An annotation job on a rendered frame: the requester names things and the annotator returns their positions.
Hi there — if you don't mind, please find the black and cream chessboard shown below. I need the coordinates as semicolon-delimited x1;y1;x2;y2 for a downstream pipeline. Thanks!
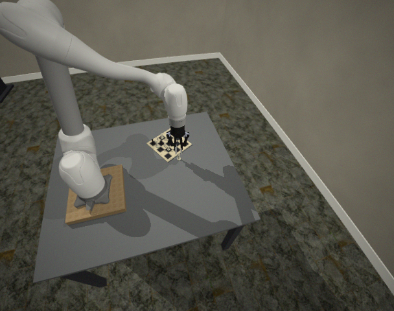
147;129;192;162

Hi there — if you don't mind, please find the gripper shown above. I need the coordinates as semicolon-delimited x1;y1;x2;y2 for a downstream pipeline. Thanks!
166;125;189;155

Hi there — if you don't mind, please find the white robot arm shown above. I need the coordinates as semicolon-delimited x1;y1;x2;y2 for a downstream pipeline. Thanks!
0;0;187;212

